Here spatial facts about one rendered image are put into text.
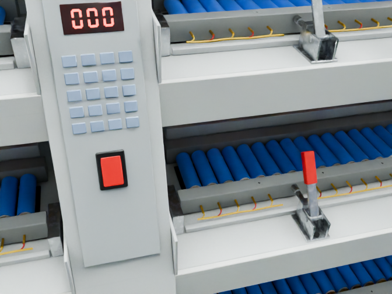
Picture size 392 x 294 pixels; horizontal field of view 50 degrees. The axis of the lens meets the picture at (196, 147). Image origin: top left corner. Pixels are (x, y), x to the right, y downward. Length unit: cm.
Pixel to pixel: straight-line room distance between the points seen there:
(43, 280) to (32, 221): 6
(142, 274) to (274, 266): 14
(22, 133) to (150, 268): 17
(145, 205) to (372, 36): 29
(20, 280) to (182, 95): 23
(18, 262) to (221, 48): 29
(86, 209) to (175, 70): 14
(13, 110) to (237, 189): 25
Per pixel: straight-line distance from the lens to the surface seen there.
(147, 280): 43
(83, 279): 42
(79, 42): 35
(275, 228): 48
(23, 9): 56
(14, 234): 47
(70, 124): 36
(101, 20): 35
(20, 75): 39
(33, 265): 46
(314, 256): 49
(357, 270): 69
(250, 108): 40
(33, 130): 38
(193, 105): 38
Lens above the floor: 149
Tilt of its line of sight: 18 degrees down
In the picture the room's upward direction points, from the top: 3 degrees counter-clockwise
